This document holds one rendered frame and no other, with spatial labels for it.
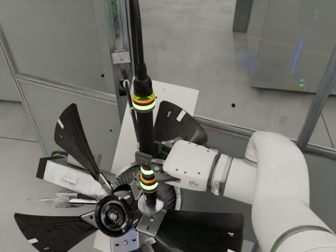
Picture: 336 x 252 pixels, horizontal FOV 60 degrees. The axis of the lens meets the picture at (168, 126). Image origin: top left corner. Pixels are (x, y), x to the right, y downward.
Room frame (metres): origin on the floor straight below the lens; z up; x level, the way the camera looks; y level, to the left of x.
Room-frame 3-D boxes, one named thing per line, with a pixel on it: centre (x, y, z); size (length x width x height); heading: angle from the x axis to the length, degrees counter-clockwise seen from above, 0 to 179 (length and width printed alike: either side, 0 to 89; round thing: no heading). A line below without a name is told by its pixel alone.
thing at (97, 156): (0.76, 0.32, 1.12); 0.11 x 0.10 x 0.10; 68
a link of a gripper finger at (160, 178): (0.40, -0.01, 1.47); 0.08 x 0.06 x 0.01; 128
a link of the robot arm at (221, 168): (0.40, -0.11, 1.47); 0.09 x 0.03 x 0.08; 158
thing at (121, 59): (1.07, 0.19, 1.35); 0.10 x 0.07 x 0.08; 13
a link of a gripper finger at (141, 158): (0.42, 0.05, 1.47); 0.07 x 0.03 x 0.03; 68
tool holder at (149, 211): (0.47, 0.05, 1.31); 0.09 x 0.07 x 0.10; 13
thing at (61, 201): (0.60, 0.36, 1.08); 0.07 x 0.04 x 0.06; 79
